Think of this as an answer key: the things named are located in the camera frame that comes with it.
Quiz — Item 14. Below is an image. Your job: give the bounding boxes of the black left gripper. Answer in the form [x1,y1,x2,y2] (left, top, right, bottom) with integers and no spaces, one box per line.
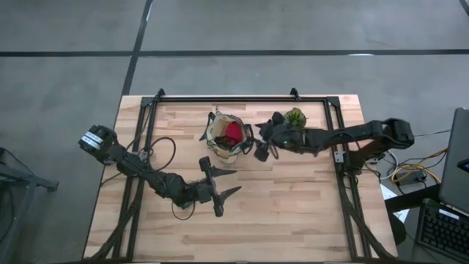
[181,155,243,219]

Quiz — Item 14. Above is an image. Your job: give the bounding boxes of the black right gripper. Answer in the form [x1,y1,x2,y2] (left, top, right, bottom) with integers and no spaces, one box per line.
[254,111,308,163]

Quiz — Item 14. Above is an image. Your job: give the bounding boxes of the beige green-trimmed gardening bag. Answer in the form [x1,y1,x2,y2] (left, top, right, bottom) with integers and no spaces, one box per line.
[199,106,256,165]

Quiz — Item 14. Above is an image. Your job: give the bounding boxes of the red garden gloves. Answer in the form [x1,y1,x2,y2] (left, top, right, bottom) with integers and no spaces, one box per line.
[224,121,245,146]

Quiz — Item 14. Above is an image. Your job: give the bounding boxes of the small potted succulent plant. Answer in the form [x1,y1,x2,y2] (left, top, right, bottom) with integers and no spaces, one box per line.
[284,107,308,129]

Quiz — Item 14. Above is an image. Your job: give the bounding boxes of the white paper sheet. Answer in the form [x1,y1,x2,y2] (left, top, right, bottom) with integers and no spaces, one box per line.
[380,183,410,224]

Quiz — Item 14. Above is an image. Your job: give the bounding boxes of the grey power box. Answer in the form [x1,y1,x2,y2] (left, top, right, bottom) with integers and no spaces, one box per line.
[397,170,428,186]

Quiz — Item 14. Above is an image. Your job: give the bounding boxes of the black side desk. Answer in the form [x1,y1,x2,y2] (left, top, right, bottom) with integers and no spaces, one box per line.
[384,183,469,264]

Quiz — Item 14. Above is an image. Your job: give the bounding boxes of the grey laptop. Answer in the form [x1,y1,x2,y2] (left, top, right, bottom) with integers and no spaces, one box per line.
[438,107,469,216]

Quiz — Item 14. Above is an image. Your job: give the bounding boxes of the black metal stand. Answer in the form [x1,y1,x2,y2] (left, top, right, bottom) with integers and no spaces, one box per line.
[0,146,59,264]

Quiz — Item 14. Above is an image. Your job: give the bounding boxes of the black keyboard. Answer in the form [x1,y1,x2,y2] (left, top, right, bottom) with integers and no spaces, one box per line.
[417,199,469,263]

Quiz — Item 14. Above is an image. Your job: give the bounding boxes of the black aluminium table frame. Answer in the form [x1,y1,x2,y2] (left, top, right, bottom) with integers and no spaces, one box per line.
[87,87,396,263]

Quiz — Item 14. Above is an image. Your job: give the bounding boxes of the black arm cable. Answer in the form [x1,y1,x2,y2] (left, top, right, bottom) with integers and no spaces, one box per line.
[141,136,177,174]

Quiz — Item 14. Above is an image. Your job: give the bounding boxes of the yellow cable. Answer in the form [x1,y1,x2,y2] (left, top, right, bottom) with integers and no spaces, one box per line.
[391,148,448,184]

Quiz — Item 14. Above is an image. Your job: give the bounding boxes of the white cable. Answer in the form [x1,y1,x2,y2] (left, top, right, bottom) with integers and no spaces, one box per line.
[380,128,452,180]

